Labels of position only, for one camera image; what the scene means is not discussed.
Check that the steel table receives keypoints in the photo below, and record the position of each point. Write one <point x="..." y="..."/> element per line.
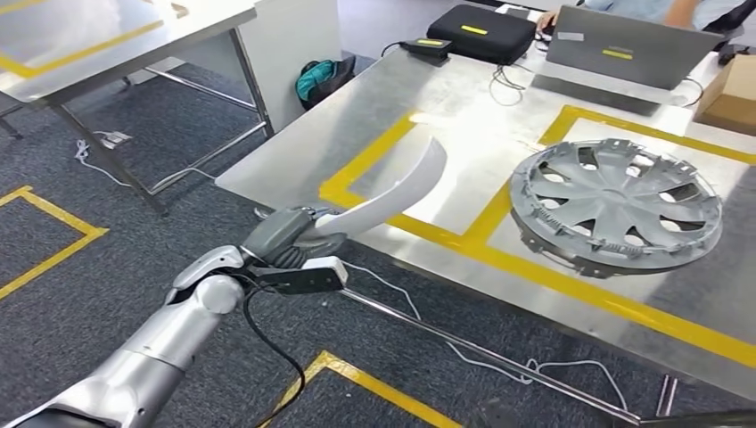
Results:
<point x="88" y="35"/>

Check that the grey laptop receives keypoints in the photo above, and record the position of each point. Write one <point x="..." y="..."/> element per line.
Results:
<point x="632" y="53"/>

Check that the white partition panel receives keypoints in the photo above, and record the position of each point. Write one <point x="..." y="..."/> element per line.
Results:
<point x="295" y="47"/>

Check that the steel workbench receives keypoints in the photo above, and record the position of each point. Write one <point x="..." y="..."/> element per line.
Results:
<point x="449" y="118"/>

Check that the person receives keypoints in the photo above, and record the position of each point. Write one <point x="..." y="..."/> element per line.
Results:
<point x="649" y="9"/>

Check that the yellow tape rectangle outline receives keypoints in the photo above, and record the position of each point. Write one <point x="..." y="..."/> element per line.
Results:
<point x="71" y="56"/>
<point x="472" y="242"/>

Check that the black power adapter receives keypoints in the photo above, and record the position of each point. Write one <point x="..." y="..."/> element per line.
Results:
<point x="428" y="47"/>

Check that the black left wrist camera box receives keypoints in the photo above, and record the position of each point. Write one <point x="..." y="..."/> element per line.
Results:
<point x="307" y="279"/>

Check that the teal and black bag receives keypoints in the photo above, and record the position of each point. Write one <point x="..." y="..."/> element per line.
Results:
<point x="322" y="80"/>

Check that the black zip case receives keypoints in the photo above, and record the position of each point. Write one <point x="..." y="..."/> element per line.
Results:
<point x="481" y="38"/>

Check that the yellow tape square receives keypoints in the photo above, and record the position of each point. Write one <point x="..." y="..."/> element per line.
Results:
<point x="366" y="381"/>
<point x="77" y="224"/>

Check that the grey socket box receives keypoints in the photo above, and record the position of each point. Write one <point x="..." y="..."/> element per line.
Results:
<point x="115" y="139"/>

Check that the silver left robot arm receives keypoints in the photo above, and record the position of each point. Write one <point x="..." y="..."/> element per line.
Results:
<point x="153" y="348"/>

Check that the grey wheel hubcap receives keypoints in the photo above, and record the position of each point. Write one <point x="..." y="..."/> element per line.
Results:
<point x="614" y="201"/>

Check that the white curved car part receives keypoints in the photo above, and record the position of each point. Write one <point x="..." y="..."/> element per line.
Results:
<point x="401" y="189"/>

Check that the brown cardboard box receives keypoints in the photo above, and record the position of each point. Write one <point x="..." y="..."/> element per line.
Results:
<point x="729" y="94"/>

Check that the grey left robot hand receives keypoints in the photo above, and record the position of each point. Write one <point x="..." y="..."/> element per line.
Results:
<point x="277" y="230"/>

